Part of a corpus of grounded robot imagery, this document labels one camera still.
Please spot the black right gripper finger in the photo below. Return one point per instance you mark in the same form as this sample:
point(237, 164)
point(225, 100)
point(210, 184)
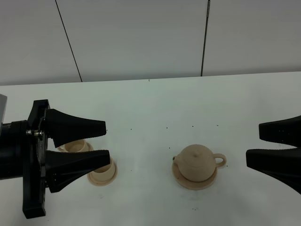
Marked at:
point(283, 165)
point(286, 131)

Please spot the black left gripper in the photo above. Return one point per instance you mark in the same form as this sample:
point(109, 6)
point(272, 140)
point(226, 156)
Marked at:
point(56, 168)

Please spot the tan ceramic teapot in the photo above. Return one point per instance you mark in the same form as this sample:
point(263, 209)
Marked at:
point(198, 163)

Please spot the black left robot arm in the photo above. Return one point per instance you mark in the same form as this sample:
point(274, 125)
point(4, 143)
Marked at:
point(12, 148)

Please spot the tan teapot saucer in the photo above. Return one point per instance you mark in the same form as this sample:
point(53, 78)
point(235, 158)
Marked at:
point(191, 185)

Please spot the tan far teacup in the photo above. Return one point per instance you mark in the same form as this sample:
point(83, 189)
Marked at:
point(74, 147)

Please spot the tan teacup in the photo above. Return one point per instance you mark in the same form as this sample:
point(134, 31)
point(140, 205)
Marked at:
point(105, 173)
point(74, 147)

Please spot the tan far cup saucer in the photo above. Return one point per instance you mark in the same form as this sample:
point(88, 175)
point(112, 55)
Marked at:
point(90, 148)

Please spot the tan cup saucer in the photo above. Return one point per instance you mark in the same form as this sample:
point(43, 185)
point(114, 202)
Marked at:
point(94, 182)
point(90, 148)

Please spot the tan near cup saucer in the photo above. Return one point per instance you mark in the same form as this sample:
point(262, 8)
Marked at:
point(94, 182)

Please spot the tan near teacup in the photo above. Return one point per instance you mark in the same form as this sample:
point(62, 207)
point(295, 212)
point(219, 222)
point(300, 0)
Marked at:
point(105, 173)

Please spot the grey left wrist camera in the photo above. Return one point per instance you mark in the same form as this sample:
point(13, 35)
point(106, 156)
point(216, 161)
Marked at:
point(3, 103)

